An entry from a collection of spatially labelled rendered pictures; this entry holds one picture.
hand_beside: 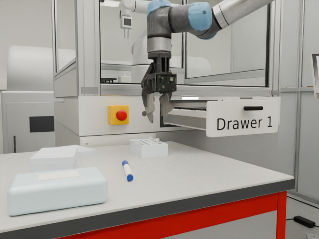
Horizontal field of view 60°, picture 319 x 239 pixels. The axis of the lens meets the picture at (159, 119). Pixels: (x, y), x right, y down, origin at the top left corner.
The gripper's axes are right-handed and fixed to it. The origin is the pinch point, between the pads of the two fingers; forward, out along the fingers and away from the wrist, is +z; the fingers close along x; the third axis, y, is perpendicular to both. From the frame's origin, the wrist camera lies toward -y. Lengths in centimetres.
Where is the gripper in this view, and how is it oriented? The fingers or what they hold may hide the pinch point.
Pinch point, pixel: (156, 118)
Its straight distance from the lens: 88.5
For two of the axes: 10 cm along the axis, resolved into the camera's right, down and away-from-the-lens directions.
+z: 0.0, 10.0, 0.8
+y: 3.9, 0.7, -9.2
